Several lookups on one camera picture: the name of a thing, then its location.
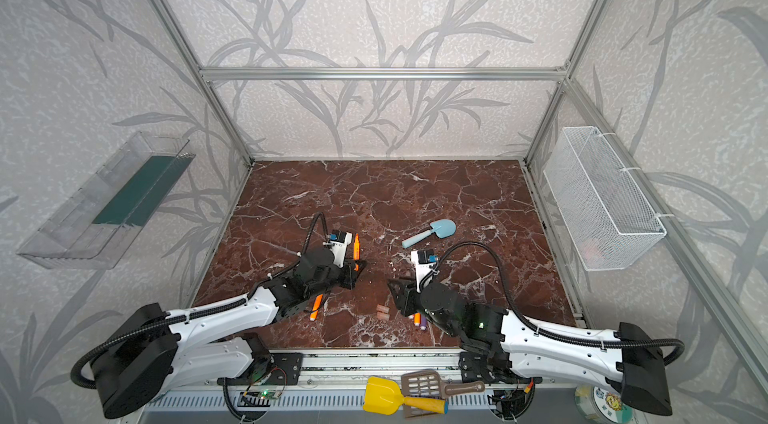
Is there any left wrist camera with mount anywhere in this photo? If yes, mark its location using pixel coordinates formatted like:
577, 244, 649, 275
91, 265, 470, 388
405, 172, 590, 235
325, 229, 353, 268

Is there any yellow toy shovel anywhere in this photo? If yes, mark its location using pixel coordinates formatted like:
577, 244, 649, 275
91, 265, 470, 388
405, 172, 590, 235
362, 376, 448, 416

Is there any aluminium cage frame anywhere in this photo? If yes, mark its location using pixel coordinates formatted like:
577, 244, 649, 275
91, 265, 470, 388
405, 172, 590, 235
147, 0, 767, 392

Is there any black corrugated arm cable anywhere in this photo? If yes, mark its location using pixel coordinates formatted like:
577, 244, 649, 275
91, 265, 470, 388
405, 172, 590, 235
433, 240, 686, 366
70, 212, 331, 390

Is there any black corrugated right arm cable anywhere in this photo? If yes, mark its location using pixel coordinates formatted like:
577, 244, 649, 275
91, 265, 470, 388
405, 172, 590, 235
433, 240, 686, 366

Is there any green circuit board with wires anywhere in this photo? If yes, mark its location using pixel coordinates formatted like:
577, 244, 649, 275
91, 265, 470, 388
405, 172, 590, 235
237, 388, 283, 408

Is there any light blue toy shovel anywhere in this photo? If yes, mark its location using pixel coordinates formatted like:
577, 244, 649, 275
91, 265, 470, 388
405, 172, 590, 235
401, 219, 457, 249

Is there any clear plastic wall tray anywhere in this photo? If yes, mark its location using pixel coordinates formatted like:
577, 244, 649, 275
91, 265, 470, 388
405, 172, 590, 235
17, 131, 196, 270

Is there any brown toy spatula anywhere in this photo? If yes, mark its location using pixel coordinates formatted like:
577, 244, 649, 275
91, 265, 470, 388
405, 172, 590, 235
400, 370, 485, 400

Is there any short orange highlighter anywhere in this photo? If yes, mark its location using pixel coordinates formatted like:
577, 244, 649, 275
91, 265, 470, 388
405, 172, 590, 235
353, 233, 361, 272
310, 294, 324, 321

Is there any white wire mesh basket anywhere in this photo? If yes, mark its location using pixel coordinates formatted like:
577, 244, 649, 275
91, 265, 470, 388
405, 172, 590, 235
544, 126, 667, 272

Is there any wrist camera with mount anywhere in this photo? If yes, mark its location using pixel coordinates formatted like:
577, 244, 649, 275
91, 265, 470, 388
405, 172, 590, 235
325, 229, 353, 268
411, 249, 438, 292

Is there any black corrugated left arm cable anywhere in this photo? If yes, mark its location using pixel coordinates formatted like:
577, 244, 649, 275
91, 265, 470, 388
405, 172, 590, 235
70, 212, 331, 390

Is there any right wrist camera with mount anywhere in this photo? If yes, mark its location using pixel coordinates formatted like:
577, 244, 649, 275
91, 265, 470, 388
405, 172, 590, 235
411, 249, 438, 292

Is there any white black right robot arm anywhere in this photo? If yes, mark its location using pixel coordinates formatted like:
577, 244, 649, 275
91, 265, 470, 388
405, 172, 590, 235
388, 279, 684, 416

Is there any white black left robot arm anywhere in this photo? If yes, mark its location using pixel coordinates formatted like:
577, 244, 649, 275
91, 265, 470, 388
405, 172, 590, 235
71, 247, 367, 419

